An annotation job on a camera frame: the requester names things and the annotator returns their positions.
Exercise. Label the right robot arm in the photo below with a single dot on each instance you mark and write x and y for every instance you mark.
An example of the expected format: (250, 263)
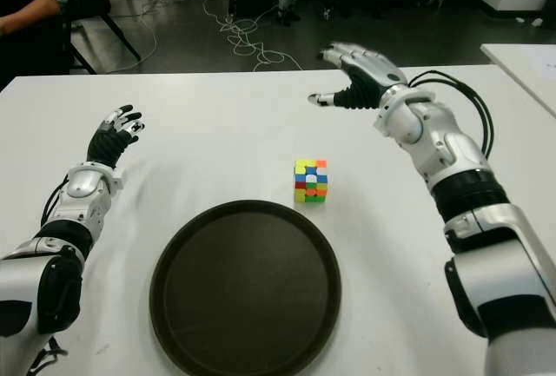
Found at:
(499, 241)

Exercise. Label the multicoloured Rubik's cube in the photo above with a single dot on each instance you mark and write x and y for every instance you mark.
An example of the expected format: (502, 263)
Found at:
(310, 180)

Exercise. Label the black office chair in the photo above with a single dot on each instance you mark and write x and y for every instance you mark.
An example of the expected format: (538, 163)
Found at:
(97, 2)

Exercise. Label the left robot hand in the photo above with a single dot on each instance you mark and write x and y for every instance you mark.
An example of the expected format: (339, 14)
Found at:
(106, 146)

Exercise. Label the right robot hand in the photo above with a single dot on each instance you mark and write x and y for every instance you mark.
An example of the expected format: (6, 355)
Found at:
(369, 85)

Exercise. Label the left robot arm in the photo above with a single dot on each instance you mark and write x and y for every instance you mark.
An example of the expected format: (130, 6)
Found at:
(26, 280)

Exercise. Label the dark round plate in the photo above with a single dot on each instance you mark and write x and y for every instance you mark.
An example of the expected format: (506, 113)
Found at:
(245, 289)

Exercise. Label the white side table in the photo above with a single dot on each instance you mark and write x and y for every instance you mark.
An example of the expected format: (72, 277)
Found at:
(521, 72)

